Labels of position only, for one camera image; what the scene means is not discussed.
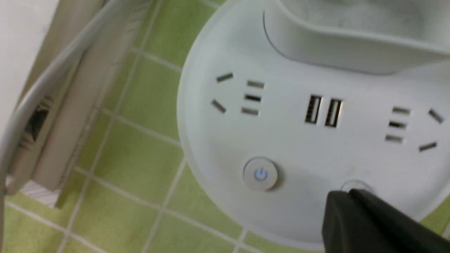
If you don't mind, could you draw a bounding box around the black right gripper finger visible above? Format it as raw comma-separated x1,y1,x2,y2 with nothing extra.
321,189,450,253

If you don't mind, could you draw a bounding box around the white desk lamp base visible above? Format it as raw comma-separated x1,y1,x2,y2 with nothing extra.
177,0,449,251

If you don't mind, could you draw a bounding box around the green checkered tablecloth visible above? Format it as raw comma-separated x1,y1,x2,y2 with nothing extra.
0,0,450,253

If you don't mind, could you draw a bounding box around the white book with dark cover photo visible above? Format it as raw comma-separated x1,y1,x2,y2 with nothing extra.
1,0,151,209

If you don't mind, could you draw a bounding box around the white power cable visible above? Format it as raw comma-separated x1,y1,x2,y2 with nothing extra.
0,0,130,253

